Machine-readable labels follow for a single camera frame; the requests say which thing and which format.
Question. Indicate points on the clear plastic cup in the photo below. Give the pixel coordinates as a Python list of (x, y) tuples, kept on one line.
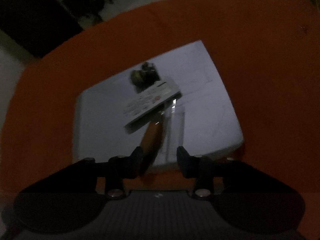
[(174, 119)]

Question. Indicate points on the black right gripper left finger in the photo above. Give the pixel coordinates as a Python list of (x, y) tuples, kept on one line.
[(128, 167)]

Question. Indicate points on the red table cloth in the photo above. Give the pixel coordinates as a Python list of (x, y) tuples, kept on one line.
[(266, 52)]

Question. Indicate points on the dark green toy figure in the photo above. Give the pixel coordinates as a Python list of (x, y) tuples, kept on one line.
[(145, 77)]

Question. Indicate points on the orange handled tool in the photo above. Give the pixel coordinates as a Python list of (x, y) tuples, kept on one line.
[(154, 134)]

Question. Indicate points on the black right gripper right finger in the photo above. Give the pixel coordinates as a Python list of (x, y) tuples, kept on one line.
[(198, 167)]

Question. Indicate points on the white remote control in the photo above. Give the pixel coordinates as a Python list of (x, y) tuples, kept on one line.
[(145, 105)]

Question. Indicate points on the white box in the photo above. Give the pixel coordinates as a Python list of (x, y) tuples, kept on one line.
[(211, 126)]

